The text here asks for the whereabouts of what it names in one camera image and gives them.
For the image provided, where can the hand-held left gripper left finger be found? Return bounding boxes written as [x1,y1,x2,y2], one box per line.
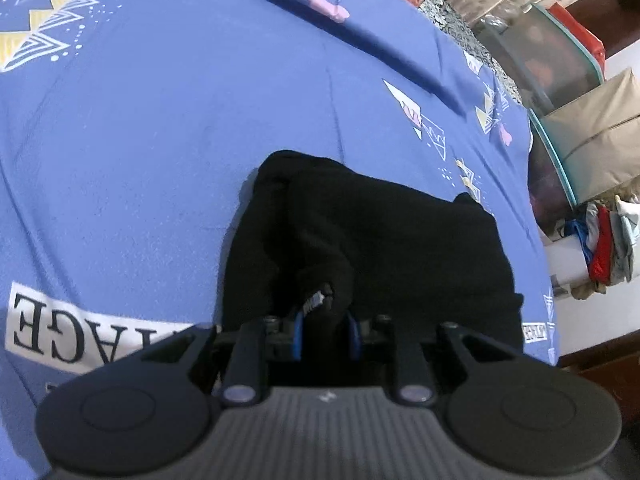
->
[135,310,306,407]

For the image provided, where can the red lidded container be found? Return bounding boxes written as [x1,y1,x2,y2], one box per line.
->
[546,1,609,75]

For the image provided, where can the black and white patterned cloth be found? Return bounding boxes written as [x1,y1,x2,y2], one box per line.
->
[417,0,525,107]

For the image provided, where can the beige fabric bag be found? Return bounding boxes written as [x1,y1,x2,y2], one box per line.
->
[541,66,640,207]

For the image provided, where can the black pants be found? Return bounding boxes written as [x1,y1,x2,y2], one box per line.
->
[220,150,526,361]

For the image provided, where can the blue printed bedsheet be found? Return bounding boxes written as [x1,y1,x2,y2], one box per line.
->
[0,0,561,413]

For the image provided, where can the white shelf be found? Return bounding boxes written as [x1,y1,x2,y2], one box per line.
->
[541,232,640,357]

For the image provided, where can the pile of colourful clothes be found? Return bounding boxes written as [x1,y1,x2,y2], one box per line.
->
[559,194,640,302]

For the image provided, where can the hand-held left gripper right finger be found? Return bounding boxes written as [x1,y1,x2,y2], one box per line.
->
[344,310,507,407]

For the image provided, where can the clear storage box teal rim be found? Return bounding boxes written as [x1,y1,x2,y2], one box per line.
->
[474,2,606,113]
[526,109,583,236]

